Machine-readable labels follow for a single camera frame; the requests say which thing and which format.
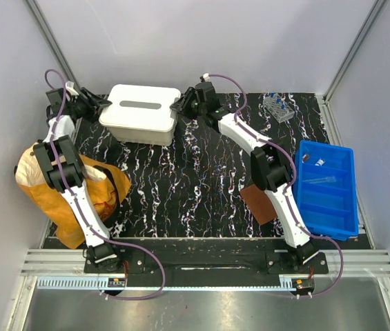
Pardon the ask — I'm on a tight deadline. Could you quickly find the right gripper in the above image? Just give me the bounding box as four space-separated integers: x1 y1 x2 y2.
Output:
169 88 205 122

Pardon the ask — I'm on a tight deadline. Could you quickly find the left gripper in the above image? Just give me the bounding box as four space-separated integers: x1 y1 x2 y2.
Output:
68 88 113 123

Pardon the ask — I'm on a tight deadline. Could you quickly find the white plastic lid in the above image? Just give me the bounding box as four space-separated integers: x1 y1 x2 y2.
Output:
99 84 181 132

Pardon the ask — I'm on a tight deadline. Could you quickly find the beige plastic bin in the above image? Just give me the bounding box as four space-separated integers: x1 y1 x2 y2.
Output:
108 127 175 146

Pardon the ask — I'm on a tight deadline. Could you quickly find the white capped tube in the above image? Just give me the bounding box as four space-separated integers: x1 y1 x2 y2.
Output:
315 159 325 166

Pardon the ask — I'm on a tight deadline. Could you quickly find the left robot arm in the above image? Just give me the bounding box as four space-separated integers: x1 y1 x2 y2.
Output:
33 81 124 273

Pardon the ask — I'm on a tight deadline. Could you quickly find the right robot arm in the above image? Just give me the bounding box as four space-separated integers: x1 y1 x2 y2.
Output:
170 81 318 273

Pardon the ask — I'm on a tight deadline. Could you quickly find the cloth bag with items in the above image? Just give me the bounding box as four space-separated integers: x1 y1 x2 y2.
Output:
14 144 131 249

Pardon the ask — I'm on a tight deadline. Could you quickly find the clear test tube rack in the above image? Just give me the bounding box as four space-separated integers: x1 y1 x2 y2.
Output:
263 93 295 123

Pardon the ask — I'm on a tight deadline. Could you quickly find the blue compartment tray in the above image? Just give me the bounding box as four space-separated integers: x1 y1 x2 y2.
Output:
293 140 359 241

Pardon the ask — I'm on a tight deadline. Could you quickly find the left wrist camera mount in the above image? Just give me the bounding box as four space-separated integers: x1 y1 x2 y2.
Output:
65 81 79 97

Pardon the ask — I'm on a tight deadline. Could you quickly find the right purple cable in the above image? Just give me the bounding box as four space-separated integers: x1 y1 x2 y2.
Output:
203 72 344 299

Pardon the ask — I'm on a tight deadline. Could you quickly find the purple cable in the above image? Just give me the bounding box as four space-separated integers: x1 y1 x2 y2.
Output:
203 72 344 299
44 68 166 301

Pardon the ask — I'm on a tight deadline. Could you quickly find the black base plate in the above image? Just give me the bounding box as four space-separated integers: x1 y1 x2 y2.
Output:
84 238 329 276

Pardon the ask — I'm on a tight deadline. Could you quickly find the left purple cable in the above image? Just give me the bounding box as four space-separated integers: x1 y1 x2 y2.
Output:
44 68 166 301

